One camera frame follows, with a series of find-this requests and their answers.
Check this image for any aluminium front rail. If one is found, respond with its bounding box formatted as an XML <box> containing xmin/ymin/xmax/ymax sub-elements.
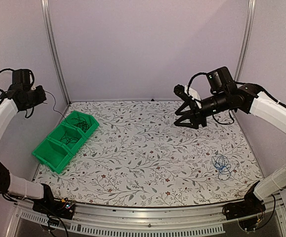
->
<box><xmin>6</xmin><ymin>194</ymin><xmax>286</xmax><ymax>237</ymax></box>

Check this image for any dark blue cable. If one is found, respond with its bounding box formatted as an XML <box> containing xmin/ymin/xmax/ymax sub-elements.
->
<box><xmin>43</xmin><ymin>90</ymin><xmax>81</xmax><ymax>146</ymax></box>

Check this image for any green plastic bin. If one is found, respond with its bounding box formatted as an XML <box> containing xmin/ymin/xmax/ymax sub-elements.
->
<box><xmin>47</xmin><ymin>124</ymin><xmax>85</xmax><ymax>155</ymax></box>
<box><xmin>32</xmin><ymin>138</ymin><xmax>73</xmax><ymax>174</ymax></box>
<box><xmin>62</xmin><ymin>111</ymin><xmax>99</xmax><ymax>139</ymax></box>

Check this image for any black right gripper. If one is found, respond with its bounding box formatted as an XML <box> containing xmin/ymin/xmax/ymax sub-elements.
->
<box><xmin>174</xmin><ymin>90</ymin><xmax>230</xmax><ymax>129</ymax></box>

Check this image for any brown red cable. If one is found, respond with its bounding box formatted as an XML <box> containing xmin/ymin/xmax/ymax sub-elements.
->
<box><xmin>72</xmin><ymin>117</ymin><xmax>90</xmax><ymax>131</ymax></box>

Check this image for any green plastic bin middle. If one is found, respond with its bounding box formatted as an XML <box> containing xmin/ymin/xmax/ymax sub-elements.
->
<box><xmin>47</xmin><ymin>124</ymin><xmax>85</xmax><ymax>155</ymax></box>

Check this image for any green plastic bin near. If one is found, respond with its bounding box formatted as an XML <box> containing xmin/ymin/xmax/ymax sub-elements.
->
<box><xmin>32</xmin><ymin>138</ymin><xmax>73</xmax><ymax>174</ymax></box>

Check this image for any green plastic bin far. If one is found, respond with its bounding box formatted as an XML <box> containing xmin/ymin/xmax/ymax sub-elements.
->
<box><xmin>62</xmin><ymin>111</ymin><xmax>99</xmax><ymax>139</ymax></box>

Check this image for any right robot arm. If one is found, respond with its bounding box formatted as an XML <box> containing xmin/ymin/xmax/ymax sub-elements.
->
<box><xmin>173</xmin><ymin>67</ymin><xmax>286</xmax><ymax>219</ymax></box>

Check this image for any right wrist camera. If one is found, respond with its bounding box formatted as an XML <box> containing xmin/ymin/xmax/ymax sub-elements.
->
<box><xmin>173</xmin><ymin>84</ymin><xmax>201</xmax><ymax>101</ymax></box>

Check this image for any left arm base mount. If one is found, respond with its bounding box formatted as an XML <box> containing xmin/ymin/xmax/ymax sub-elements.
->
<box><xmin>32</xmin><ymin>199</ymin><xmax>76</xmax><ymax>220</ymax></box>

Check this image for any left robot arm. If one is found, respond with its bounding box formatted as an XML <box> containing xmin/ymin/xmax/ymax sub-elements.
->
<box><xmin>0</xmin><ymin>68</ymin><xmax>58</xmax><ymax>214</ymax></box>

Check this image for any aluminium frame right rear post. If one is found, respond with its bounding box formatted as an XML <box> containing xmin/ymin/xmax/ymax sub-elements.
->
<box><xmin>235</xmin><ymin>0</ymin><xmax>256</xmax><ymax>81</ymax></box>

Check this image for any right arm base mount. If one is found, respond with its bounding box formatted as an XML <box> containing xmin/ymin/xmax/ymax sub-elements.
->
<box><xmin>222</xmin><ymin>200</ymin><xmax>266</xmax><ymax>232</ymax></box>

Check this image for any aluminium frame rear bottom rail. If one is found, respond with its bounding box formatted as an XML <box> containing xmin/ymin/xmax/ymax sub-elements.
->
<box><xmin>70</xmin><ymin>99</ymin><xmax>182</xmax><ymax>104</ymax></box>

